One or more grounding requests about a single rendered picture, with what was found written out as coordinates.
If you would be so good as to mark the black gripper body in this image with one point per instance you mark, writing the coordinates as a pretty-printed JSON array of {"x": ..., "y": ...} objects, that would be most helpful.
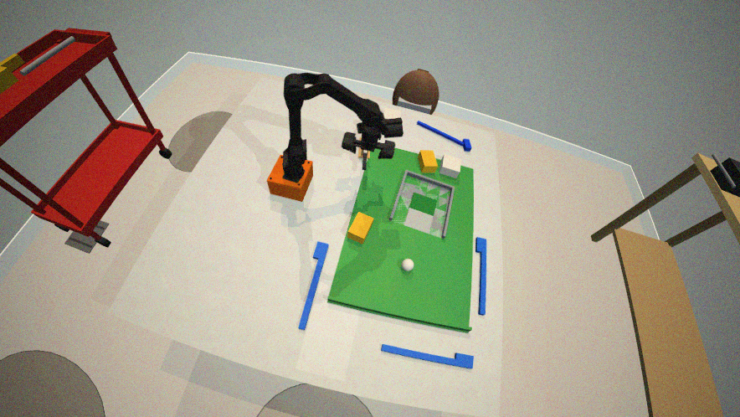
[{"x": 388, "y": 147}]

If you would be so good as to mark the green flat mat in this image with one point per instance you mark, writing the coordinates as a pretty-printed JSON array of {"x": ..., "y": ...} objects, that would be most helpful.
[{"x": 439, "y": 285}]

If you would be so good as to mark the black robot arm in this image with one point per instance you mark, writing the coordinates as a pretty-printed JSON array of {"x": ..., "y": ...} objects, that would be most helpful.
[{"x": 372, "y": 125}]

